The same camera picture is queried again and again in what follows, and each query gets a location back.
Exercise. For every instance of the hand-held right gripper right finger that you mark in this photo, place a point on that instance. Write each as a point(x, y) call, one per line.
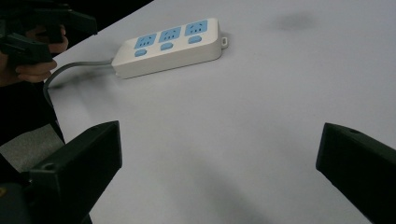
point(358, 165)

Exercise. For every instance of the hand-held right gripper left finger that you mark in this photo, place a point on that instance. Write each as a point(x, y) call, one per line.
point(84, 161)

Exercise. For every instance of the white blue power strip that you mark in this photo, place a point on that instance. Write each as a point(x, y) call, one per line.
point(174, 53)

